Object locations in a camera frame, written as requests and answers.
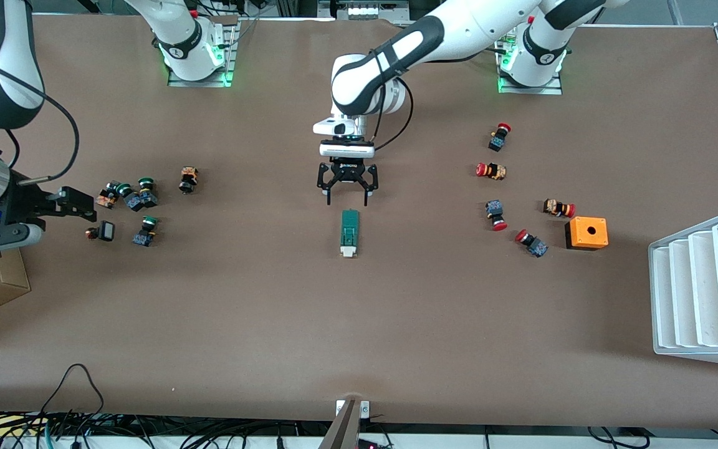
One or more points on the black square button red lamp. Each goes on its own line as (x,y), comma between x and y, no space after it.
(106,231)

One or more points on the white slotted rack tray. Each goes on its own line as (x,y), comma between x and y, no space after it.
(705,293)

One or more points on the green push button blue body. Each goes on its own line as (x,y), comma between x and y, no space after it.
(127,192)
(148,192)
(146,232)

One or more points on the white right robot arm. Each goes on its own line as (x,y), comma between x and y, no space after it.
(187,43)

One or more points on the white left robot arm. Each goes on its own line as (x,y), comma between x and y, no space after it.
(459,31)

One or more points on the camera mount bracket bar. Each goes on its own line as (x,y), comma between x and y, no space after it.
(343,430)

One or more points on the red stop button orange body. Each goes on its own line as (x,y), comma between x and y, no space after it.
(492,171)
(558,208)

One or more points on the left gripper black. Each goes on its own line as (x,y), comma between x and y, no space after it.
(347,167)

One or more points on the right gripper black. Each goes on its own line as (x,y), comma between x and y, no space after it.
(20,202)

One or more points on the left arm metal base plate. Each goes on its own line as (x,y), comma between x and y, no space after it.
(530,90)

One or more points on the white lit device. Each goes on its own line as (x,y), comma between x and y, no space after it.
(362,9)

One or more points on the small red-lit black device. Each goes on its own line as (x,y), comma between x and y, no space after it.
(371,444)

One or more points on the red stop button blue body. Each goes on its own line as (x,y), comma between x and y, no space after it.
(532,243)
(499,138)
(495,213)

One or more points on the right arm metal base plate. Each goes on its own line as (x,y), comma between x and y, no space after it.
(229,50)

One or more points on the orange button enclosure box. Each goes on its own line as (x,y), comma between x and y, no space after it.
(583,236)

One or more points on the yellow tag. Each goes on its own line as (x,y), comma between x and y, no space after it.
(13,425)

